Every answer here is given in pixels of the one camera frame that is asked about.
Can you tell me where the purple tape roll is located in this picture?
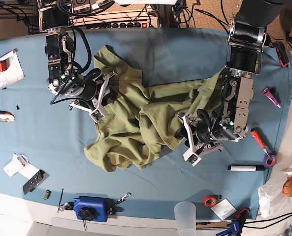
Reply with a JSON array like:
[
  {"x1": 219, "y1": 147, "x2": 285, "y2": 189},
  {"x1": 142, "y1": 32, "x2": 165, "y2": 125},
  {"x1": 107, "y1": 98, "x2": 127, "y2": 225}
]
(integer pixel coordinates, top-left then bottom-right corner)
[{"x1": 263, "y1": 154, "x2": 277, "y2": 168}]

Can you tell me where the white power strip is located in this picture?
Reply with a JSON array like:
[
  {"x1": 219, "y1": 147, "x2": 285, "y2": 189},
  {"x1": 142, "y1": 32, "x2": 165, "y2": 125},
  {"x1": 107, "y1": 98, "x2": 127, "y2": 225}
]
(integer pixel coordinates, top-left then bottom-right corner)
[{"x1": 72, "y1": 8, "x2": 159, "y2": 28}]

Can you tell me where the blue orange bar clamp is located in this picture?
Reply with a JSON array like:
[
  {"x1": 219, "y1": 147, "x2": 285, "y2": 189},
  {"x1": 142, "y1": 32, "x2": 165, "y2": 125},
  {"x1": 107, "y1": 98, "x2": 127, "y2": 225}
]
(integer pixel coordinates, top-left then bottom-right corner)
[{"x1": 216, "y1": 207, "x2": 250, "y2": 236}]

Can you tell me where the blue clamp mount block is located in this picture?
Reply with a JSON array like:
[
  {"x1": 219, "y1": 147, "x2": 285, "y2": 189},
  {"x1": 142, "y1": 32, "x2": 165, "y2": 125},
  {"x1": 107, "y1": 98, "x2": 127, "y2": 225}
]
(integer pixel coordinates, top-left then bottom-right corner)
[{"x1": 73, "y1": 196, "x2": 108, "y2": 222}]

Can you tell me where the small green battery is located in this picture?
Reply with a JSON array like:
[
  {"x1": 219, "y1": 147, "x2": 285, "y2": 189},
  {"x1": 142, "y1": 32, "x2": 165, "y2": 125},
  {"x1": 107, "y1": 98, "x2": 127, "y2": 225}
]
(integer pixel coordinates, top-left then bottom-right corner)
[{"x1": 43, "y1": 190, "x2": 51, "y2": 200}]

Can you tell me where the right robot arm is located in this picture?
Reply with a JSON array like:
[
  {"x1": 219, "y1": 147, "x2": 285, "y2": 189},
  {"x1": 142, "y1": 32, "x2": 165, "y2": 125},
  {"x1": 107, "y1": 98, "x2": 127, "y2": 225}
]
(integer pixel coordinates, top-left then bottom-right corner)
[{"x1": 37, "y1": 0, "x2": 116, "y2": 122}]

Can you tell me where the black remote control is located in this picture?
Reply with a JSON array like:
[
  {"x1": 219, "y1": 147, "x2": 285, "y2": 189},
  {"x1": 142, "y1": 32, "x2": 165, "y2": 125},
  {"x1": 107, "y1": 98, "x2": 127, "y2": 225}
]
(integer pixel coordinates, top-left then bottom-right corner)
[{"x1": 23, "y1": 170, "x2": 45, "y2": 195}]

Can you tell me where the silver carabiner clip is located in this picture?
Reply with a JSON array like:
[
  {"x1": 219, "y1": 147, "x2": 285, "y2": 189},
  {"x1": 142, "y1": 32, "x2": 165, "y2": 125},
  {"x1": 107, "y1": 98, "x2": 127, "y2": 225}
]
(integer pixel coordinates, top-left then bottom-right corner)
[{"x1": 115, "y1": 192, "x2": 131, "y2": 205}]

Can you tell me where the red handled screwdriver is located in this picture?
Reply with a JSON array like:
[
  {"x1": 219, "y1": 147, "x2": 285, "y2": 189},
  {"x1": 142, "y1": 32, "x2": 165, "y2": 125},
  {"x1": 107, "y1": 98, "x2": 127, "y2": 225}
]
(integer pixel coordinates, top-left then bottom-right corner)
[{"x1": 251, "y1": 129, "x2": 271, "y2": 158}]

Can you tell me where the black zip tie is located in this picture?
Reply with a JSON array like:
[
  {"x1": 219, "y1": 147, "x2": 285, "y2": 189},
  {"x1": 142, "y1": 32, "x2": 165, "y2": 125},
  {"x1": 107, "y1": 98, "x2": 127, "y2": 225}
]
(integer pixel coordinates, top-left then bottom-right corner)
[{"x1": 58, "y1": 188, "x2": 64, "y2": 209}]

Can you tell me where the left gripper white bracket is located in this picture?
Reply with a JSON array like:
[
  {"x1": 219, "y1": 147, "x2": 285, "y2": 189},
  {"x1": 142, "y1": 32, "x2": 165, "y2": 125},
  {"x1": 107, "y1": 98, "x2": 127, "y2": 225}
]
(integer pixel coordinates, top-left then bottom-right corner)
[{"x1": 174, "y1": 112, "x2": 224, "y2": 167}]

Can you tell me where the white paper note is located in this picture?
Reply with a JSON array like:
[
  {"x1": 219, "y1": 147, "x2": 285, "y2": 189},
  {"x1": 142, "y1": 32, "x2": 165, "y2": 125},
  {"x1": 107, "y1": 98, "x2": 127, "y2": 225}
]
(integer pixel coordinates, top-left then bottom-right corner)
[{"x1": 211, "y1": 199, "x2": 236, "y2": 220}]

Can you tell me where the white card packet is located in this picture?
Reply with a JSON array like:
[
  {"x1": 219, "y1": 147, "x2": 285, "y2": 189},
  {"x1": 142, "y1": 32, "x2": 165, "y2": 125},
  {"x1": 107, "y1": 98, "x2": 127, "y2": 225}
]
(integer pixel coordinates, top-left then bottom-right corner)
[{"x1": 3, "y1": 153, "x2": 39, "y2": 179}]

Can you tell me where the purple glue tube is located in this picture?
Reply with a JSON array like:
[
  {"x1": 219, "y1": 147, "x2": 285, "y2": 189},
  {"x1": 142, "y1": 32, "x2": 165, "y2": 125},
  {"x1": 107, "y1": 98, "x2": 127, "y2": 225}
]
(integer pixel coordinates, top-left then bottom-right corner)
[{"x1": 261, "y1": 88, "x2": 281, "y2": 109}]

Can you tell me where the olive green t-shirt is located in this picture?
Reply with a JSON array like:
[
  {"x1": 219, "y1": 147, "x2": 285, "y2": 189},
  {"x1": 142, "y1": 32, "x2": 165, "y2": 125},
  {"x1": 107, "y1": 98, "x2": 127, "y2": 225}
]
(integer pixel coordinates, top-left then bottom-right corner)
[{"x1": 84, "y1": 46, "x2": 221, "y2": 172}]

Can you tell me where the white plastic bag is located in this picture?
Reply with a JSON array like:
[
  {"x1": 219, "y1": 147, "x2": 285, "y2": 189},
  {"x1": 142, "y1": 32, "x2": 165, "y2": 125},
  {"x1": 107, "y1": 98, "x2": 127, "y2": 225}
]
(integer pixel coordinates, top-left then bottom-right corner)
[{"x1": 258, "y1": 165, "x2": 292, "y2": 218}]

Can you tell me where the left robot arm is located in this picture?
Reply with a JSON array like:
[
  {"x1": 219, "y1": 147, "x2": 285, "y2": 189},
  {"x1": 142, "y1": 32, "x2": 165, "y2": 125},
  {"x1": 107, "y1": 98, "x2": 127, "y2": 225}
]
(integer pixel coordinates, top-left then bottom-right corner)
[{"x1": 177, "y1": 0, "x2": 286, "y2": 166}]

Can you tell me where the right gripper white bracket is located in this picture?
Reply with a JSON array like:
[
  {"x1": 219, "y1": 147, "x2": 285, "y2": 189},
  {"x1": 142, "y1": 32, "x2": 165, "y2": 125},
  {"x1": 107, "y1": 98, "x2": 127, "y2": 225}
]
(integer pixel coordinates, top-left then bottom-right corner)
[{"x1": 68, "y1": 71, "x2": 118, "y2": 122}]

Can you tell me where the black white marker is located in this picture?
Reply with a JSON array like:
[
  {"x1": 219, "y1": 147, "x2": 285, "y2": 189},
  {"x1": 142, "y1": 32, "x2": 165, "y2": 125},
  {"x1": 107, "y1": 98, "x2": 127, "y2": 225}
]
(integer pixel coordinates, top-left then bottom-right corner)
[{"x1": 228, "y1": 165, "x2": 266, "y2": 172}]

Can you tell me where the translucent plastic cup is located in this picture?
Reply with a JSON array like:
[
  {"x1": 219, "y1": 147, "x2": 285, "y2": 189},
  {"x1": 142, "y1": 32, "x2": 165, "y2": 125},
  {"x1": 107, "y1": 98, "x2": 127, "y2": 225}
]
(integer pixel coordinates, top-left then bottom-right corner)
[{"x1": 174, "y1": 202, "x2": 196, "y2": 236}]

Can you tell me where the blue table cloth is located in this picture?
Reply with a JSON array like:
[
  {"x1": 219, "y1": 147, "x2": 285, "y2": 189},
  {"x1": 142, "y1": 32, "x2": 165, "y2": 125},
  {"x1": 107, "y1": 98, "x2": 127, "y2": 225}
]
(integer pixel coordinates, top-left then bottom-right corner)
[{"x1": 0, "y1": 27, "x2": 292, "y2": 220}]

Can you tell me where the small red box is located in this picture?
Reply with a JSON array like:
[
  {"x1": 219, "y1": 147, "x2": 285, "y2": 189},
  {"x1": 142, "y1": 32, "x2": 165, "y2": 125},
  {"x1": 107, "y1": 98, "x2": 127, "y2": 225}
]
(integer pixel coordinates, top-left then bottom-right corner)
[{"x1": 0, "y1": 61, "x2": 7, "y2": 73}]

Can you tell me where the red tape roll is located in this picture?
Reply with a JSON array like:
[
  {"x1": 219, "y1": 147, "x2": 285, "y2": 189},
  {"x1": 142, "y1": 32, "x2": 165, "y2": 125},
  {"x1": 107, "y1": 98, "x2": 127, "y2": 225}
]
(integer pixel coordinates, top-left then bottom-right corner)
[{"x1": 203, "y1": 195, "x2": 218, "y2": 207}]

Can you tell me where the black red corner clamp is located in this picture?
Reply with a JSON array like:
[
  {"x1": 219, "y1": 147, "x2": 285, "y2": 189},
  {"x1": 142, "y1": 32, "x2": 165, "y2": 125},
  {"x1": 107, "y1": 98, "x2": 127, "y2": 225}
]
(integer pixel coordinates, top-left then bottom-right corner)
[{"x1": 274, "y1": 41, "x2": 289, "y2": 67}]

